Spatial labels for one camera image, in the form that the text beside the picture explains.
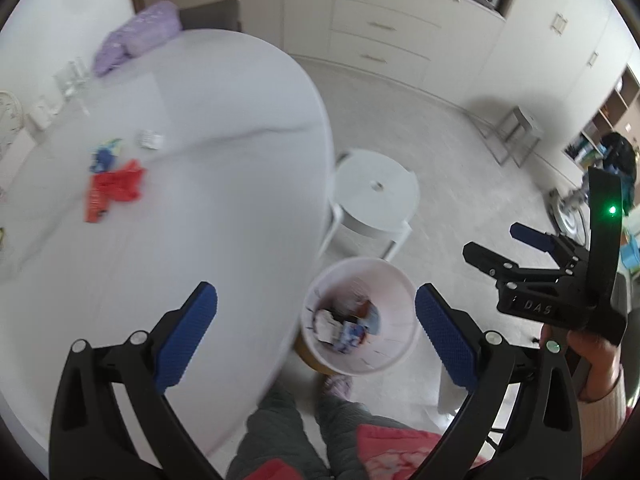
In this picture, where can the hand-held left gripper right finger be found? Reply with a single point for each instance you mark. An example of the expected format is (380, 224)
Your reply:
(445, 340)

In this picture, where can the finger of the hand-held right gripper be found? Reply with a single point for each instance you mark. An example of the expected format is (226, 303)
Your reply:
(532, 237)
(490, 260)

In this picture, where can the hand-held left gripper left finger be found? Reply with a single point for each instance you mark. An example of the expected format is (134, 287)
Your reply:
(185, 340)

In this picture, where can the white bin with pink liner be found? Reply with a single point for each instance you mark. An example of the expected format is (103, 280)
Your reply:
(390, 305)

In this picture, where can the blue and white packet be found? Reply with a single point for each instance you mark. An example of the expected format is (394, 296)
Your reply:
(352, 337)

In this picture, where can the white tissue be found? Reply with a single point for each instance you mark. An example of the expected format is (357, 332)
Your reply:
(327, 327)

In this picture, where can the person's right forearm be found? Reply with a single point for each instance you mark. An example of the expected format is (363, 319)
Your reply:
(605, 420)

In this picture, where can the person's right hand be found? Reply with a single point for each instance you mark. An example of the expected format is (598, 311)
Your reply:
(595, 365)

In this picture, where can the grey exercise machine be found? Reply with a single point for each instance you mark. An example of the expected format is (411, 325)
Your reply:
(567, 210)

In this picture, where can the person's grey slipper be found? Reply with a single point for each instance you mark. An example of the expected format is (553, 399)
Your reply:
(337, 387)

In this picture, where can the person's red quilted jacket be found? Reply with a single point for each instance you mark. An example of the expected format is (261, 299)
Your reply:
(395, 452)

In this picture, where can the dark blue bag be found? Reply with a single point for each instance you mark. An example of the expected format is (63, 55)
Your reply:
(622, 152)

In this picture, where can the person's grey trouser legs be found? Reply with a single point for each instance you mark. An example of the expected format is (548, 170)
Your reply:
(280, 425)

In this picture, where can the white round stool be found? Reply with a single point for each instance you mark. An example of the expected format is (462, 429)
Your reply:
(375, 190)

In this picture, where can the red plastic bag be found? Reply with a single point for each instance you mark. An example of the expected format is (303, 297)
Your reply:
(117, 185)

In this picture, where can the dark blue snack packet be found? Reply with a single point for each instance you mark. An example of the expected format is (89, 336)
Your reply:
(106, 155)

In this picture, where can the small white grey packet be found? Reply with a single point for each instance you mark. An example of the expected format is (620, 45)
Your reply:
(151, 140)

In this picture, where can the clear glass container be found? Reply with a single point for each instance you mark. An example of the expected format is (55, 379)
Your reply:
(41, 116)

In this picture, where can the clear drinking glass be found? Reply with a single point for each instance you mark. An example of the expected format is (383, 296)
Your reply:
(82, 69)
(67, 80)

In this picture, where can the purple backpack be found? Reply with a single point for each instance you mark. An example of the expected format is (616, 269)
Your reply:
(140, 35)

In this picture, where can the dark grey chair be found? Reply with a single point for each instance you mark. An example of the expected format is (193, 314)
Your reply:
(212, 15)

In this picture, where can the beige wall cabinet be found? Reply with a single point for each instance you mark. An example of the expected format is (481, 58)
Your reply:
(530, 60)

